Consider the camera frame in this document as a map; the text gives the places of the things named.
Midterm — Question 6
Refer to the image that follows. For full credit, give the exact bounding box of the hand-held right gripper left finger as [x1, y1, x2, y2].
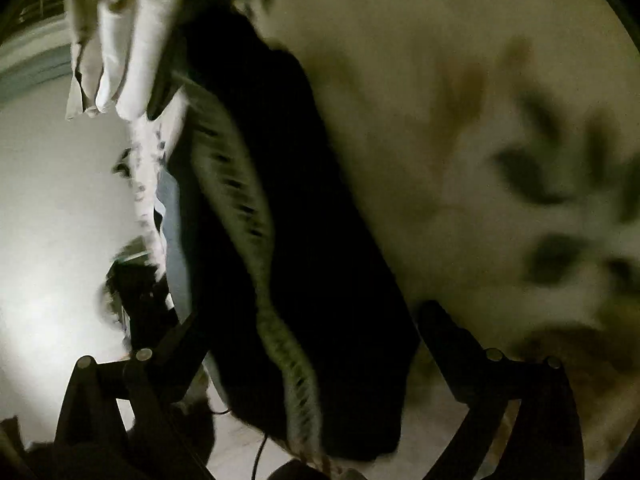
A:
[52, 310, 216, 480]

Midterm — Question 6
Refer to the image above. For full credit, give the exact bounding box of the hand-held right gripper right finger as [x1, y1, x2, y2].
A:
[417, 300, 587, 480]

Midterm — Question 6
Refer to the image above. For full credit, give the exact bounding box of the black grey white striped sweater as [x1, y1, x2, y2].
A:
[149, 10, 422, 467]

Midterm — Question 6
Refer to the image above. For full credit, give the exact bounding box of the pile of dark clothes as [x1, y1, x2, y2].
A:
[99, 240, 177, 352]

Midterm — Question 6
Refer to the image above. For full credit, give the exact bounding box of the floral bed blanket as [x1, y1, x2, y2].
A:
[112, 0, 640, 480]

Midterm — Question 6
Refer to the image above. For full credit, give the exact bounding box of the folded white garment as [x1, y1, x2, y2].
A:
[92, 0, 192, 122]

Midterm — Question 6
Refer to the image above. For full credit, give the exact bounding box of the folded beige garment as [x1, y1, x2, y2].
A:
[65, 0, 143, 122]

